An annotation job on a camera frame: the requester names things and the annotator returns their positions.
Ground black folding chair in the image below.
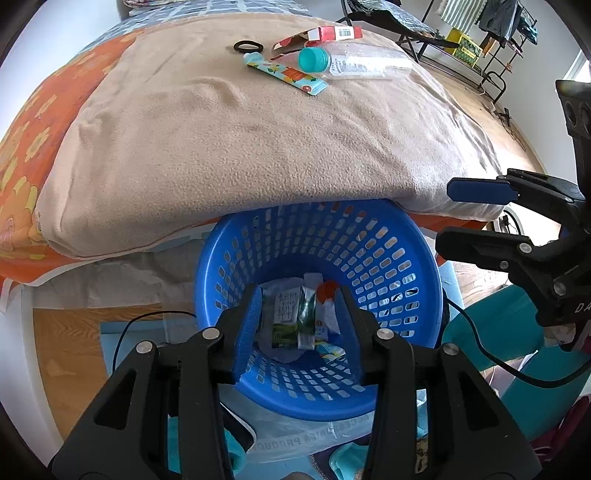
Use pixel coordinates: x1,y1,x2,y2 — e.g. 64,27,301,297
336,0,455,64

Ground bottle with orange cap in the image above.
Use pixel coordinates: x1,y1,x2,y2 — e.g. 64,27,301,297
302,272,343,334

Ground striped cloth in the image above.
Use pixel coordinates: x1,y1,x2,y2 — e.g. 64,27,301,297
348,0,435,36

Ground clear printed plastic bag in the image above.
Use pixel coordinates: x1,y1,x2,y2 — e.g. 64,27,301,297
221,397,437,464

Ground window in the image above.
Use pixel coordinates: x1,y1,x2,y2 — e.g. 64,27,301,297
566,50,591,85

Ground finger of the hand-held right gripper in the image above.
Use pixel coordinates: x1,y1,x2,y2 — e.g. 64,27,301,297
447,168,583,220
435,227,570,298

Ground yellow plastic crate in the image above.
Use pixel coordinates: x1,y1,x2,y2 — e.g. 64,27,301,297
445,28,485,64

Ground blue checkered bed sheet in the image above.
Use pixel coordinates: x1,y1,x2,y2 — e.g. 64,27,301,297
99,0,310,47

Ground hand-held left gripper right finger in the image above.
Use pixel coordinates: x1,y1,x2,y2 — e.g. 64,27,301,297
336,285,544,480

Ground light blue floor mat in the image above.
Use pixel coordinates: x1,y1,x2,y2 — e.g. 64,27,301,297
99,316,206,370

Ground black clothes rack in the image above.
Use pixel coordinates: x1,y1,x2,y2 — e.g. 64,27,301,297
479,0,539,105

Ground red cardboard box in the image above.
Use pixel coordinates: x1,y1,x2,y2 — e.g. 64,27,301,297
271,25,363,61

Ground blue plastic basket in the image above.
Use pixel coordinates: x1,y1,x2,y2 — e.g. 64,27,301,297
194,198,445,422

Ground dark jacket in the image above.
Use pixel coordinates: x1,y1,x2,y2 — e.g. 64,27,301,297
478,0,520,40

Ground green striped towel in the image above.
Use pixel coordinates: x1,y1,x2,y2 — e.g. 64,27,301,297
441,0,485,28

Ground floor cable with power strip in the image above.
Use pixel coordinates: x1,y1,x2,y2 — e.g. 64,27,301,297
492,104,525,141

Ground teal floral packet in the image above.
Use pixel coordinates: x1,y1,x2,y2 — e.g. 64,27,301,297
244,52,329,97

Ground green drink carton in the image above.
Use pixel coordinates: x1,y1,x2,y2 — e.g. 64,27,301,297
270,286,319,352

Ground teal trousers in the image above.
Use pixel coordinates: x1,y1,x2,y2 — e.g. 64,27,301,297
442,290,591,441

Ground teal garment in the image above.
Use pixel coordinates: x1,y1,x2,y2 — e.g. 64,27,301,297
519,13,539,45

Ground black cable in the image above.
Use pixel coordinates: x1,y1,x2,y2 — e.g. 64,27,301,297
442,298,583,385
113,312,200,370

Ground orange floral bed sheet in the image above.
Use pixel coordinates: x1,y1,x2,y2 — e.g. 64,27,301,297
0,28,490,289

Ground clear bottle with teal cap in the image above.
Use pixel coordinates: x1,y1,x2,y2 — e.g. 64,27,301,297
298,41,413,80

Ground white plastic bag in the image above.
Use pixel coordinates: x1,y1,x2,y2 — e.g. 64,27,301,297
255,276,343,366

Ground blue snack wrapper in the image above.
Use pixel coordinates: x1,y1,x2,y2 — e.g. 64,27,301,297
316,342,347,363

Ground white ring-shaped object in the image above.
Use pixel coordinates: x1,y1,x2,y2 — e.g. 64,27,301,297
493,207,525,234

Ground beige fleece blanket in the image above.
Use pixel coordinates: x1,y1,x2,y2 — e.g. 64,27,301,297
36,10,504,258

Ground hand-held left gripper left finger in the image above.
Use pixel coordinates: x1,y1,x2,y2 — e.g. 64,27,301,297
51,282,265,480

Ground white bed frame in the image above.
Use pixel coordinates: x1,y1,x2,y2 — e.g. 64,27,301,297
0,277,63,444

